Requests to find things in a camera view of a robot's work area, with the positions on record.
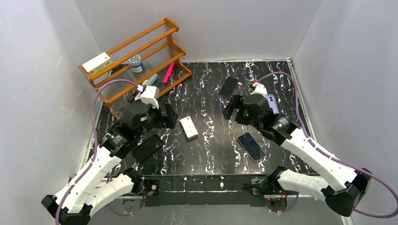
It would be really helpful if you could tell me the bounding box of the purple phone case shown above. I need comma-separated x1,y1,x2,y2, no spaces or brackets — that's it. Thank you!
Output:
266,94,279,115

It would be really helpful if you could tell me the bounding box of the black smartphone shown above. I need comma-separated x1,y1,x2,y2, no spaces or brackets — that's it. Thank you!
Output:
237,132,266,162

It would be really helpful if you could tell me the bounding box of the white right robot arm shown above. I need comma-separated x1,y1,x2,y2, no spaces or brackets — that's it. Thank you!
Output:
223,93,371,217

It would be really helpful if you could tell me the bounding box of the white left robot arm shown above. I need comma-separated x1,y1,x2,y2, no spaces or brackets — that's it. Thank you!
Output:
41,101,178,225

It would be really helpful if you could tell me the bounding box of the black phone far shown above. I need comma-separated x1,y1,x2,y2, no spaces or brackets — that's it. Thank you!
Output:
218,76,239,98

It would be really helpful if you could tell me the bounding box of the black phone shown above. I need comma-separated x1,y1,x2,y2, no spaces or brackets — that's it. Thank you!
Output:
131,135,163,163
218,76,239,98

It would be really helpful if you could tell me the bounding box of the black phone near left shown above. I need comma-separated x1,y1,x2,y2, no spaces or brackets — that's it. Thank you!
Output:
131,135,163,163

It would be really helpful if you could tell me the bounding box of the white red small box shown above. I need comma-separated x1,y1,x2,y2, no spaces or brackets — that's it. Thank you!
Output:
180,116,199,141

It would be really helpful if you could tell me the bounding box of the orange wooden shelf rack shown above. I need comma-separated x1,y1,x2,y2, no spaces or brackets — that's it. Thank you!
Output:
79,17,192,118

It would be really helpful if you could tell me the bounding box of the pink marker pen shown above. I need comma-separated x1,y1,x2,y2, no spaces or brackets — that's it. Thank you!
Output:
162,62,175,84

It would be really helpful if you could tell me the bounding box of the blue white round jar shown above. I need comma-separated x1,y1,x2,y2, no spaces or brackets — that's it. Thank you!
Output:
128,54,145,73

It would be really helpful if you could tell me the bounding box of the white cardboard box on shelf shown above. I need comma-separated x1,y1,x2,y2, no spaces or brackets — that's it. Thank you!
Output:
82,52,113,75

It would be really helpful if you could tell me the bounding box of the black front base bar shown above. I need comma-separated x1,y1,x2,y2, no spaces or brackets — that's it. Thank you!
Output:
113,174,288,208

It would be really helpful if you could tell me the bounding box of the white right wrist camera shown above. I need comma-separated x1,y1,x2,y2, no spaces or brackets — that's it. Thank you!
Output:
251,80,268,98

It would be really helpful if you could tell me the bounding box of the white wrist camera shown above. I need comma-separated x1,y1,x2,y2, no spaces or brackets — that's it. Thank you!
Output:
251,80,268,98
140,86,160,109

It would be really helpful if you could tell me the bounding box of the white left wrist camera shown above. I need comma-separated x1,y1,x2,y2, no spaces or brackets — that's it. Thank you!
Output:
140,86,160,109

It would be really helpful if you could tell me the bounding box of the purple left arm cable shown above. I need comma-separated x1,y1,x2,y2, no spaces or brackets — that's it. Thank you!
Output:
55,79,139,225

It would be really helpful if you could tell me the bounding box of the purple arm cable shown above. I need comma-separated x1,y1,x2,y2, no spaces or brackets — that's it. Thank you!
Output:
257,71,398,219
55,79,139,225

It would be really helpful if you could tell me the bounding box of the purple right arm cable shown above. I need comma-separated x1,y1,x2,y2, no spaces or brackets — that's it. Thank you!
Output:
257,71,398,219

